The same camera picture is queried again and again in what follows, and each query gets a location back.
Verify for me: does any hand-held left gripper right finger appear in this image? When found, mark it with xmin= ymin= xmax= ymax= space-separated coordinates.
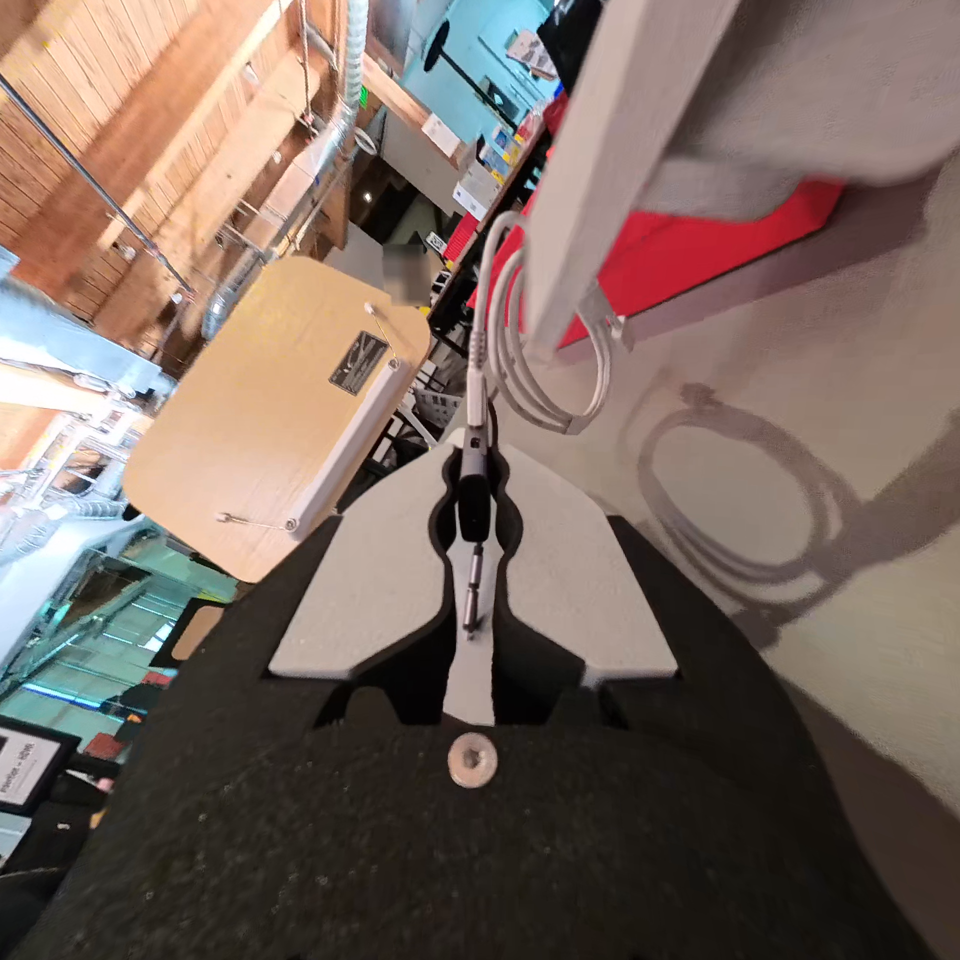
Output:
xmin=486 ymin=442 xmax=680 ymax=687

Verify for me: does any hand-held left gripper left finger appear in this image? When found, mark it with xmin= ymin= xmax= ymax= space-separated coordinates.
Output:
xmin=267 ymin=442 xmax=462 ymax=680

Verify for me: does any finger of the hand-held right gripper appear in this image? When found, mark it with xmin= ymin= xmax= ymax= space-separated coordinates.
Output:
xmin=522 ymin=0 xmax=745 ymax=355
xmin=652 ymin=0 xmax=960 ymax=190

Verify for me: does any red plastic storage bin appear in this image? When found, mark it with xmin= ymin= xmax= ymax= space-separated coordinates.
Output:
xmin=442 ymin=93 xmax=849 ymax=350

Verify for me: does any black plug adapter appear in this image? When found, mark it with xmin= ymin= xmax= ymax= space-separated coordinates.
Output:
xmin=456 ymin=427 xmax=496 ymax=642

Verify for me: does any white cable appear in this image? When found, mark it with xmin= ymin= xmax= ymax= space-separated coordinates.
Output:
xmin=466 ymin=210 xmax=635 ymax=438

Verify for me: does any wooden book stand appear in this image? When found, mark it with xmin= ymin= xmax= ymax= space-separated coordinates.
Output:
xmin=123 ymin=256 xmax=435 ymax=584

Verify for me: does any black round stand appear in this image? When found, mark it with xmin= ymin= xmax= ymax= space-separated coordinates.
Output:
xmin=422 ymin=20 xmax=502 ymax=104

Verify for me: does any framed marker sign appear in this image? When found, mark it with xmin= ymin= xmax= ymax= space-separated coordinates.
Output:
xmin=0 ymin=716 xmax=82 ymax=816

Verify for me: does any silver air duct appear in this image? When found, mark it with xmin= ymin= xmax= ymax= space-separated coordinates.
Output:
xmin=198 ymin=0 xmax=372 ymax=342

